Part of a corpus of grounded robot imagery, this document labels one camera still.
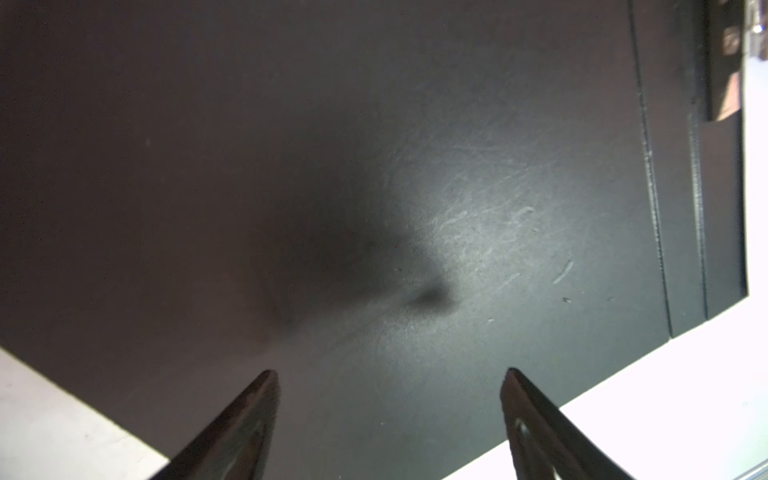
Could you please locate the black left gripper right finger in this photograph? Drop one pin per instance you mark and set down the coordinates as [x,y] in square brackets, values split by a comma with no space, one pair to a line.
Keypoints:
[544,443]

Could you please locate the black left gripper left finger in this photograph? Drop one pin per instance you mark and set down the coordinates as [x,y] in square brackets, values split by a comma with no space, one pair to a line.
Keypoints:
[236,444]

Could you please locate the blue file folder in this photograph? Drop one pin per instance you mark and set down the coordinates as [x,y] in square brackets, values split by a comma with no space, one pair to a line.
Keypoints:
[389,203]

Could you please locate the printed paper files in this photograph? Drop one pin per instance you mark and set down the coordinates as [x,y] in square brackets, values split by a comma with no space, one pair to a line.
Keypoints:
[754,109]

